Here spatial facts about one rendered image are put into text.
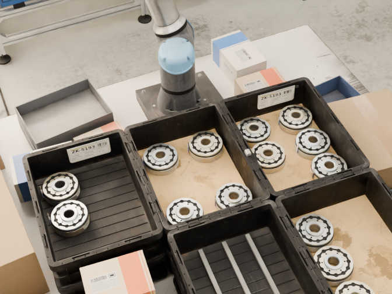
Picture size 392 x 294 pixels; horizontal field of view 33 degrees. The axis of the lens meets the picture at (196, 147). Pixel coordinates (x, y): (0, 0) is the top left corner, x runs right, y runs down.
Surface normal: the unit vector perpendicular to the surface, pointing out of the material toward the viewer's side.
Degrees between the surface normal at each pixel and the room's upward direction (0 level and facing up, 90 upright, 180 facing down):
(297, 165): 0
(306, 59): 0
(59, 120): 0
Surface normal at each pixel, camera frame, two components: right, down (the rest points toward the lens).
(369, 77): -0.04, -0.67
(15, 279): 0.46, 0.65
